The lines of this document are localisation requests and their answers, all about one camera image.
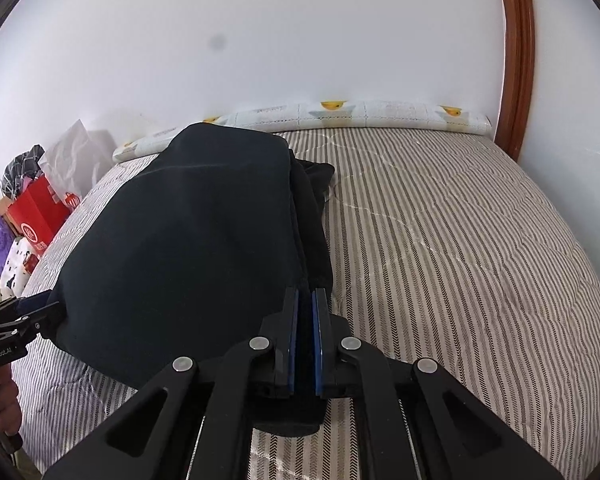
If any brown wooden door frame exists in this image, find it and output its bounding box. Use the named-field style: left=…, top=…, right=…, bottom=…
left=495, top=0, right=537, bottom=163

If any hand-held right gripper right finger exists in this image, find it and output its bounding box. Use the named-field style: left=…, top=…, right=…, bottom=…
left=311, top=287, right=566, bottom=480

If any person's left hand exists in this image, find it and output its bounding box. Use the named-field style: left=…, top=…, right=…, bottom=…
left=0, top=367, right=24, bottom=436

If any white plastic bag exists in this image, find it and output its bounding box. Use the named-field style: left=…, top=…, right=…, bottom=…
left=42, top=119, right=116, bottom=202

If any black sweatshirt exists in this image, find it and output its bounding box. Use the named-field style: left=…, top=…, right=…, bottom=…
left=46, top=122, right=337, bottom=437

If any white pillow with yellow print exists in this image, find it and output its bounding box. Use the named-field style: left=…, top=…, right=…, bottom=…
left=112, top=100, right=492, bottom=163

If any red box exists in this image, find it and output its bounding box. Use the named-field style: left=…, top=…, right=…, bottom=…
left=5, top=176, right=82, bottom=259

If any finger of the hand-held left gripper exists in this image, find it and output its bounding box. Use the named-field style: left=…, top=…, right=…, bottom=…
left=0, top=293, right=57, bottom=330
left=0, top=310, right=64, bottom=345

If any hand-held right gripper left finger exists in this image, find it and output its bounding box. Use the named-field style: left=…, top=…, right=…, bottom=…
left=42, top=287, right=300, bottom=480

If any white bed mattress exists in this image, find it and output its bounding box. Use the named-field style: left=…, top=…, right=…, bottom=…
left=10, top=127, right=600, bottom=480

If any black checkered bag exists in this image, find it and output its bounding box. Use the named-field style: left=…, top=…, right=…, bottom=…
left=0, top=144, right=49, bottom=202

